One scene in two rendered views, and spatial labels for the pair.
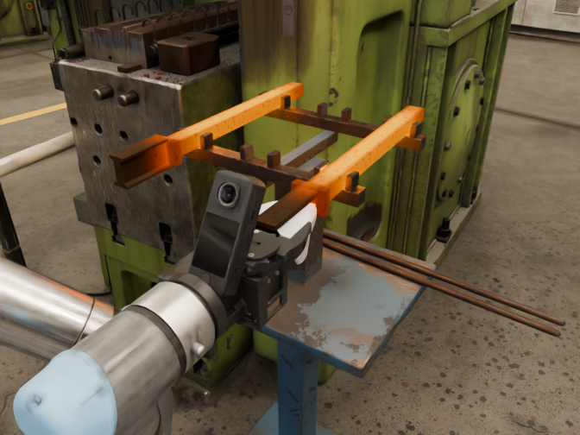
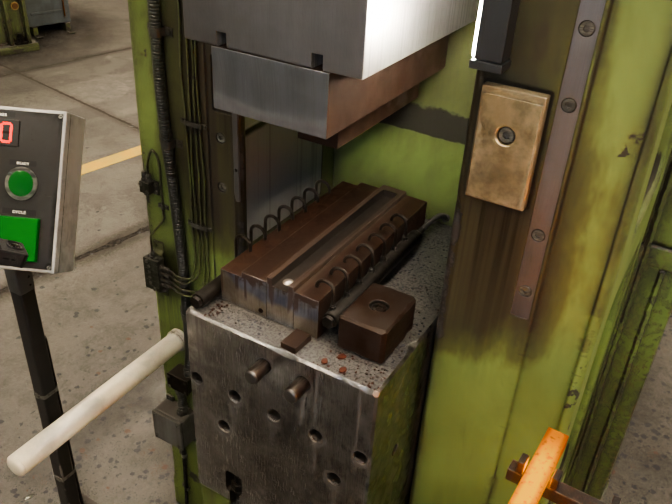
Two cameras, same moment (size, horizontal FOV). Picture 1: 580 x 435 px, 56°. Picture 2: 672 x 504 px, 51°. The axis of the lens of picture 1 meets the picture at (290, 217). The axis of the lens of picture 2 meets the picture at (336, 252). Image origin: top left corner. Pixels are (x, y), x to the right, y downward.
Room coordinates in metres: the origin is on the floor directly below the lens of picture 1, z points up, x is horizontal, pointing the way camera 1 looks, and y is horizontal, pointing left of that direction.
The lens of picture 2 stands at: (0.30, 0.34, 1.66)
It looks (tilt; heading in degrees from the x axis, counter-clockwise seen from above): 32 degrees down; 358
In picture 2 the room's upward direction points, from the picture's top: 3 degrees clockwise
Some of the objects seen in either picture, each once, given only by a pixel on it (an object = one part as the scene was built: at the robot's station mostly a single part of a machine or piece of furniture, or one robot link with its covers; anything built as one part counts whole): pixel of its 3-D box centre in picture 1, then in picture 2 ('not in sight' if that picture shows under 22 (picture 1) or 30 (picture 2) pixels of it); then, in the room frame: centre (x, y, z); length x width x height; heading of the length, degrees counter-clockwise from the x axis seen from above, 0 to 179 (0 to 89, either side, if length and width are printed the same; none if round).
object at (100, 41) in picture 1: (174, 28); (331, 245); (1.45, 0.30, 0.96); 0.42 x 0.20 x 0.09; 149
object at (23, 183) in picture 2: not in sight; (21, 183); (1.40, 0.84, 1.09); 0.05 x 0.03 x 0.04; 59
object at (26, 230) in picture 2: not in sight; (17, 238); (1.35, 0.84, 1.01); 0.07 x 0.05 x 0.07; 84
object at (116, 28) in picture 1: (179, 14); (343, 232); (1.44, 0.28, 0.99); 0.42 x 0.05 x 0.01; 149
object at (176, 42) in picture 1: (190, 53); (377, 321); (1.23, 0.22, 0.95); 0.12 x 0.08 x 0.06; 149
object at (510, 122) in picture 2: not in sight; (505, 147); (1.22, 0.07, 1.27); 0.09 x 0.02 x 0.17; 59
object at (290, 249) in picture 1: (280, 243); not in sight; (0.47, 0.01, 0.94); 0.09 x 0.05 x 0.02; 145
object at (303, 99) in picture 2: not in sight; (342, 57); (1.45, 0.30, 1.32); 0.42 x 0.20 x 0.10; 149
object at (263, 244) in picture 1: (229, 285); not in sight; (0.43, 0.06, 0.91); 0.12 x 0.08 x 0.09; 148
